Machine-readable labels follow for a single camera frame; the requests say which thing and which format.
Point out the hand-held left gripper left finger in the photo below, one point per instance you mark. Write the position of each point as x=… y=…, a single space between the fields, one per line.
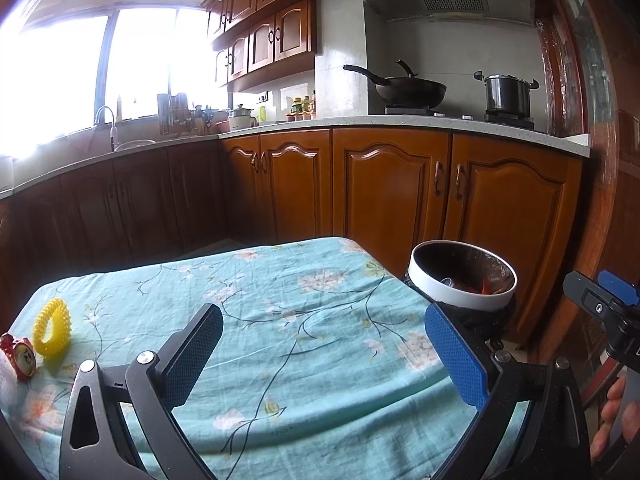
x=192 y=355

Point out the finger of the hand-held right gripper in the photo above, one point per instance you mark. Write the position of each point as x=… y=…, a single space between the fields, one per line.
x=592 y=297

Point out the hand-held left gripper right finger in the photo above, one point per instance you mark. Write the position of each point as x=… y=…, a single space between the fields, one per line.
x=457 y=360

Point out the white trash bin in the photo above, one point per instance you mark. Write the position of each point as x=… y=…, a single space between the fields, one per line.
x=450 y=296

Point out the person's right hand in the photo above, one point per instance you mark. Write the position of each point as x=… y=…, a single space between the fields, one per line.
x=612 y=405

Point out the floral teal tablecloth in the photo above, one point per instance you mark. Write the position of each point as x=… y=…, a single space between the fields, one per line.
x=300 y=310

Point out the small red alarm clock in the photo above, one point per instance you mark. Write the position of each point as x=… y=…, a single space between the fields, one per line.
x=22 y=357

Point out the wooden lower cabinets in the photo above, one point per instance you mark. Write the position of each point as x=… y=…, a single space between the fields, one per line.
x=390 y=185

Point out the wooden cabinets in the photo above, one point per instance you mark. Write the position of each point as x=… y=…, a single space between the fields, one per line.
x=390 y=185
x=290 y=35

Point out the black gas stove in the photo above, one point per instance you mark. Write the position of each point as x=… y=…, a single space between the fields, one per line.
x=505 y=121

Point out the steel cooking pot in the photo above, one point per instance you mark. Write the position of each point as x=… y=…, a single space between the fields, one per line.
x=507 y=95

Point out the chrome kitchen faucet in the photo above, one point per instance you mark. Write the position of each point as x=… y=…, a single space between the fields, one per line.
x=114 y=135

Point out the white electric pot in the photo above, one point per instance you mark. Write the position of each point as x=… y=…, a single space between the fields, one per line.
x=242 y=121

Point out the knife rack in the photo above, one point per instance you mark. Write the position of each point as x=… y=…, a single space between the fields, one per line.
x=172 y=115

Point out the white kitchen countertop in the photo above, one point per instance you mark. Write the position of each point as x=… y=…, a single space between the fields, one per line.
x=400 y=121

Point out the black wok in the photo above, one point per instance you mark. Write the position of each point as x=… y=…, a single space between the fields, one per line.
x=410 y=92

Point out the dark condiment bottle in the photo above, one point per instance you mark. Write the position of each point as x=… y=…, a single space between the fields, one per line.
x=313 y=102

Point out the kitchen window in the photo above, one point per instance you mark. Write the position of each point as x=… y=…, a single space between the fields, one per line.
x=140 y=60

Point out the wooden upper cabinets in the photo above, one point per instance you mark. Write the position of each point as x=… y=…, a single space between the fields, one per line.
x=290 y=35

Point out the wooden door frame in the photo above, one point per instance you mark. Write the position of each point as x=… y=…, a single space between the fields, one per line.
x=575 y=85

